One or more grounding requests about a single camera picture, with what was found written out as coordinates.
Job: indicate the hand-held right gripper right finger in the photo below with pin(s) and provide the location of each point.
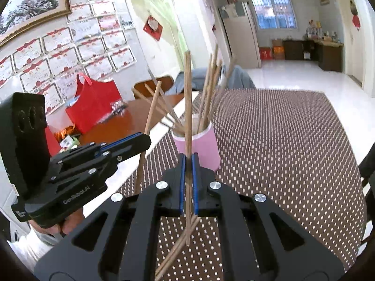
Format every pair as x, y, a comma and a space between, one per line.
195, 181

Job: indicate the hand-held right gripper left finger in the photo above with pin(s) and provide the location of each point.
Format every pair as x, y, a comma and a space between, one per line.
182, 181

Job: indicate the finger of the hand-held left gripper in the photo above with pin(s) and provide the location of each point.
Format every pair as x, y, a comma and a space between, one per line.
117, 144
129, 149

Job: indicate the pink paper cup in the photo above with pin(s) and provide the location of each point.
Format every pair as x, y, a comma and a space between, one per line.
205, 149

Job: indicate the light wooden chopstick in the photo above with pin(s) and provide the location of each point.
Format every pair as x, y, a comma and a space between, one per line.
175, 251
151, 117
175, 241
187, 108

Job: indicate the bundle of wooden chopsticks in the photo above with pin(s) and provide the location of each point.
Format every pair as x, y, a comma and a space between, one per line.
209, 93

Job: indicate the person's left hand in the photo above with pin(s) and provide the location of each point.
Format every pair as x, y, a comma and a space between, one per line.
73, 221

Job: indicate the flat red packet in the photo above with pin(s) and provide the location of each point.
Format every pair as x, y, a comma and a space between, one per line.
52, 143

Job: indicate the small clear plastic packets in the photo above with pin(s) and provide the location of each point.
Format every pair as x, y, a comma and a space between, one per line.
117, 106

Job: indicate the orange snack packet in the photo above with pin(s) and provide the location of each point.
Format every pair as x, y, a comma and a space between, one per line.
66, 131

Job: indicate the green white carton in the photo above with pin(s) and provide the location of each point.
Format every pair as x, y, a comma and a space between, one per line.
70, 142

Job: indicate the red gift bag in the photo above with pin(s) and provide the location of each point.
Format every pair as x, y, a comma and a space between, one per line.
93, 105

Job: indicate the brown wooden chair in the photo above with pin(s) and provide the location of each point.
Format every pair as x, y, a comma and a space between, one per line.
167, 83

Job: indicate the brown dotted table mat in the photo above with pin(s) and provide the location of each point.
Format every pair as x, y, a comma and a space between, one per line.
278, 152

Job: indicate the group of award certificates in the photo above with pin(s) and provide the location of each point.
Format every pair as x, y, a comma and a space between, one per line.
88, 49

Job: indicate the grey jacket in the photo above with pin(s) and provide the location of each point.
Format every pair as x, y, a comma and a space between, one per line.
243, 79

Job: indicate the small photo print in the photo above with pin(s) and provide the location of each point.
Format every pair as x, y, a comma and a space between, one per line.
127, 25

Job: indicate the light green curtain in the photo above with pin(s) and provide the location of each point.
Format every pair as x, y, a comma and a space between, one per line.
172, 35

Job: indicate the gold framed tree picture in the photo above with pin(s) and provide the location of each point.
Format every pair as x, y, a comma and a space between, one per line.
29, 5

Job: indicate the red cardboard box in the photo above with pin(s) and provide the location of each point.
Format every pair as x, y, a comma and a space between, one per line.
265, 54

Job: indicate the white refrigerator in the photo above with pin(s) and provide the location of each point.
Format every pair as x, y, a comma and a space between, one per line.
240, 41

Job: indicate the orange cardboard box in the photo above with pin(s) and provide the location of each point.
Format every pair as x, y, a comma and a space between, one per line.
278, 53

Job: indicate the plain brown cardboard box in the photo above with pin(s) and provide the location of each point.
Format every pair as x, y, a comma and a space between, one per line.
277, 42

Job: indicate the dark chair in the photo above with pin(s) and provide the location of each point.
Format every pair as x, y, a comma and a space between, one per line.
369, 164

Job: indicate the dark wooden desk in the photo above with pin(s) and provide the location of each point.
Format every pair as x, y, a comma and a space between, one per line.
331, 57

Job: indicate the barred window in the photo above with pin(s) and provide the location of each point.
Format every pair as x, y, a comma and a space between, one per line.
274, 11

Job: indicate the assorted small bottles and toys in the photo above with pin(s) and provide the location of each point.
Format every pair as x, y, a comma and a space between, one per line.
322, 33

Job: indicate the white door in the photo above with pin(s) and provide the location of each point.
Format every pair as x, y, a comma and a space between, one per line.
345, 49

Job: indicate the red hanging door ornament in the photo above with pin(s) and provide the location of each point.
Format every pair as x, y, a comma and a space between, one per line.
355, 19

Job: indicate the red diamond wall ornament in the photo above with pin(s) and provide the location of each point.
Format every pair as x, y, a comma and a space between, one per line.
153, 27

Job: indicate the pink wall decoration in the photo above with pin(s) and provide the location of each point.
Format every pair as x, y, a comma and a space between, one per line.
209, 8

